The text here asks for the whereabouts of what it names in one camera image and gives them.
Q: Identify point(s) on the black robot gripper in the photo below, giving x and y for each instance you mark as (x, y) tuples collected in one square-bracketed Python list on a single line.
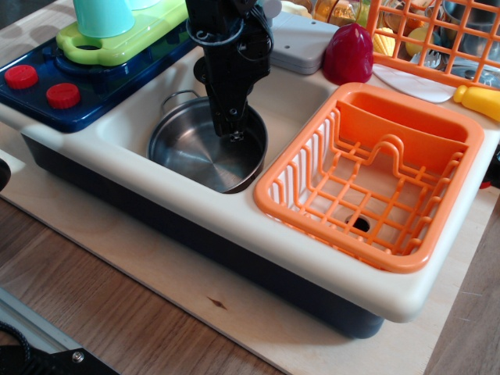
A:
[(237, 43)]

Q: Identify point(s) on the stainless steel pan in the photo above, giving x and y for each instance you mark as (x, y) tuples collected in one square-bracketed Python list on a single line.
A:
[(185, 142)]

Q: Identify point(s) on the cream toy sink unit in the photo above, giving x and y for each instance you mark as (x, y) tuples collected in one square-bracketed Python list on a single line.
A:
[(106, 155)]

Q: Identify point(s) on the orange plastic drying rack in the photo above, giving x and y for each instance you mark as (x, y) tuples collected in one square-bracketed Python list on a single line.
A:
[(374, 174)]

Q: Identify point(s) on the grey faucet base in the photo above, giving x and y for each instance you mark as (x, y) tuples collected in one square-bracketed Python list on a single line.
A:
[(299, 41)]

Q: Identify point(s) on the lime green cutting board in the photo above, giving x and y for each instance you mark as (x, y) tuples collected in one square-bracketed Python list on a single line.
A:
[(153, 20)]

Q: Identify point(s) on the dark red plastic toy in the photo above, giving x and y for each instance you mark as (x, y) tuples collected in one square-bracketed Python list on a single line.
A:
[(349, 56)]

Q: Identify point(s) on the teal plastic cup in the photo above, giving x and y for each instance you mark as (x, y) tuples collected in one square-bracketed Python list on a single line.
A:
[(103, 18)]

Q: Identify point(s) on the red stove knob right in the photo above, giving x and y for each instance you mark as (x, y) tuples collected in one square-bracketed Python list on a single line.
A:
[(63, 96)]

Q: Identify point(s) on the red stove knob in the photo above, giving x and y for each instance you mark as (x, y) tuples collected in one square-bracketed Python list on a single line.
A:
[(21, 77), (63, 96)]

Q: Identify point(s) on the yellow toy corn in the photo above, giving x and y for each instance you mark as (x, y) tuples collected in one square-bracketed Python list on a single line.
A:
[(384, 41)]

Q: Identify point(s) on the blue toy stove top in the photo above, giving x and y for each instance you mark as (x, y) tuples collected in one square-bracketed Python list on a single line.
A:
[(101, 88)]

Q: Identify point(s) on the white plastic plate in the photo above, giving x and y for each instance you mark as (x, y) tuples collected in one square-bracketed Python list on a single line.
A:
[(412, 85)]

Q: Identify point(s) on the red stove knob left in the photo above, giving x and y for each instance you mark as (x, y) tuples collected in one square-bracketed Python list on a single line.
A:
[(21, 77)]

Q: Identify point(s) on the light plywood board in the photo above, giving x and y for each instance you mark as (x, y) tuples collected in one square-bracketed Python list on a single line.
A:
[(146, 305)]

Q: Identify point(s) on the orange plastic basket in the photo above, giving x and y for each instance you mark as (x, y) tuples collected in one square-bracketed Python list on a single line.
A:
[(451, 42)]

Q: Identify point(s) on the yellow plastic toy handle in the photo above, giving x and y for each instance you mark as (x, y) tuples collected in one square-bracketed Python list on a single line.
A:
[(478, 99)]

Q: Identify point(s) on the black mount bracket with screw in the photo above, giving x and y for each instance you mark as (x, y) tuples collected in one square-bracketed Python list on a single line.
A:
[(76, 361)]

